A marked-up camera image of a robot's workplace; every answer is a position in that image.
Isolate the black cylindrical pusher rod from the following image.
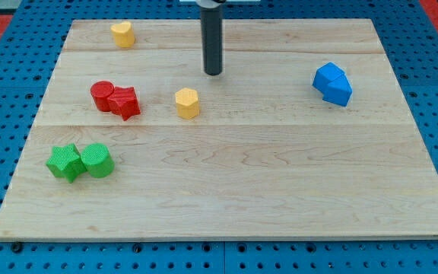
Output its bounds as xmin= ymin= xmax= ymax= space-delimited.
xmin=199 ymin=0 xmax=224 ymax=76

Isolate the yellow hexagon block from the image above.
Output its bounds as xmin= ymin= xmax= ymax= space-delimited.
xmin=175 ymin=88 xmax=200 ymax=119

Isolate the yellow heart block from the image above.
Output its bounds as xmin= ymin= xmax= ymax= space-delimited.
xmin=110 ymin=21 xmax=135 ymax=48

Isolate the red star block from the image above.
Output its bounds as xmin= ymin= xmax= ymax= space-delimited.
xmin=107 ymin=87 xmax=141 ymax=121

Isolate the blue cube block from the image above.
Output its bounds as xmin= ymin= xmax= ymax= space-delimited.
xmin=313 ymin=62 xmax=345 ymax=93

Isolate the red cylinder block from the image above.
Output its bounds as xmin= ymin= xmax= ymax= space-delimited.
xmin=90 ymin=81 xmax=114 ymax=112

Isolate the blue pentagon block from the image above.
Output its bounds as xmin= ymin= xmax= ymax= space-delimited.
xmin=322 ymin=75 xmax=353 ymax=107

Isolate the wooden board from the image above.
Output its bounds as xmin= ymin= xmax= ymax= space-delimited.
xmin=0 ymin=19 xmax=438 ymax=243

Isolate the green cylinder block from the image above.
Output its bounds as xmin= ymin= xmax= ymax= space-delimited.
xmin=81 ymin=143 xmax=115 ymax=178

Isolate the green star block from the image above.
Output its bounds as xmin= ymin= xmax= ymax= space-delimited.
xmin=46 ymin=143 xmax=87 ymax=183

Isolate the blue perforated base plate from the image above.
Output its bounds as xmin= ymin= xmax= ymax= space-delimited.
xmin=0 ymin=1 xmax=438 ymax=273

